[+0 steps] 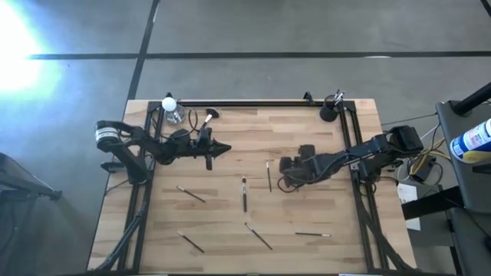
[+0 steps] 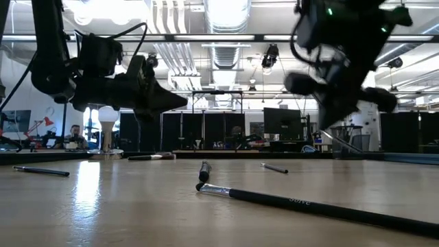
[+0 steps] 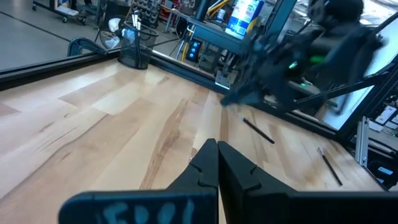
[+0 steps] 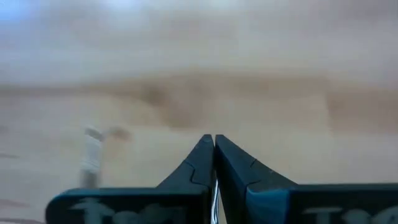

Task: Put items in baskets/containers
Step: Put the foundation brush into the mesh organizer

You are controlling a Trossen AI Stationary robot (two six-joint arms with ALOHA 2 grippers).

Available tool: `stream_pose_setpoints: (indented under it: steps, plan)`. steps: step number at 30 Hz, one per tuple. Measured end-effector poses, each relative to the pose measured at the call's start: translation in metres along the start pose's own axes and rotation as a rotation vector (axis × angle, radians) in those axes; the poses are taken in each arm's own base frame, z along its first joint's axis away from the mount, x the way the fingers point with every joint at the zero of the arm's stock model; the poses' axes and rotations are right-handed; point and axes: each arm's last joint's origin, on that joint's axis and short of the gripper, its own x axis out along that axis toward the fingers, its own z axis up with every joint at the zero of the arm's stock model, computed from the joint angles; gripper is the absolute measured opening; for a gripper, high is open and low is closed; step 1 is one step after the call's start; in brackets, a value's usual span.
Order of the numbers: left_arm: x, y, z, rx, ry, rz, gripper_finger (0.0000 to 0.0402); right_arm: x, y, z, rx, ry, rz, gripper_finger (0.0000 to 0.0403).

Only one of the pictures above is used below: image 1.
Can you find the black spoolie brush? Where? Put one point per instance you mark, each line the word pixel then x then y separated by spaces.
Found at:
pixel 337 97

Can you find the white blue wipes canister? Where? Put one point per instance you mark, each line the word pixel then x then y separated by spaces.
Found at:
pixel 472 140

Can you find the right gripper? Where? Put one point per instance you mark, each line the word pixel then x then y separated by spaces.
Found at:
pixel 308 165

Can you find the black mesh pen cup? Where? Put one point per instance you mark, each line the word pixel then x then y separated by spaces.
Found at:
pixel 328 114

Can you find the wide-headed powder brush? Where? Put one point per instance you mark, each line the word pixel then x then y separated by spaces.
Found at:
pixel 212 113

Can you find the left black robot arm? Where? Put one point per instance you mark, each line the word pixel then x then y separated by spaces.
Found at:
pixel 153 147

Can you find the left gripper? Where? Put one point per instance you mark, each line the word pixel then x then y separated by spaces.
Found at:
pixel 192 147

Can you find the black clamp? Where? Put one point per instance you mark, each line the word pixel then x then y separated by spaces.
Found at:
pixel 169 96
pixel 308 97

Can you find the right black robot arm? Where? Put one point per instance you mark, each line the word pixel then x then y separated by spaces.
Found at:
pixel 345 155

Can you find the black aluminium table frame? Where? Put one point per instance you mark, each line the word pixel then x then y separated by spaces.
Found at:
pixel 249 103

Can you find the clear glass bowl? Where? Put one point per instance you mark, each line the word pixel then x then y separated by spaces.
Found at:
pixel 177 116

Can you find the dark floor stand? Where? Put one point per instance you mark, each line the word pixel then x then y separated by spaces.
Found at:
pixel 23 184

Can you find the grey metal cart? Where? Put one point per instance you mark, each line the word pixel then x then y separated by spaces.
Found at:
pixel 472 184

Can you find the black power box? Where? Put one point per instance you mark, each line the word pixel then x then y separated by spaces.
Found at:
pixel 424 170

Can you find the thin black makeup brush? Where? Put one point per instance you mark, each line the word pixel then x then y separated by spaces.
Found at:
pixel 191 242
pixel 269 176
pixel 191 194
pixel 259 236
pixel 341 97
pixel 312 234

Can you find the white paper sheet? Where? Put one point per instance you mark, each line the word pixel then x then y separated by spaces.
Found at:
pixel 406 193

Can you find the black makeup brush white ferrule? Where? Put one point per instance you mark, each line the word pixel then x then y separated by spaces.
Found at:
pixel 244 195

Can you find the black pole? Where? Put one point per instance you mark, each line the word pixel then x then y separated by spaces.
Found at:
pixel 472 99

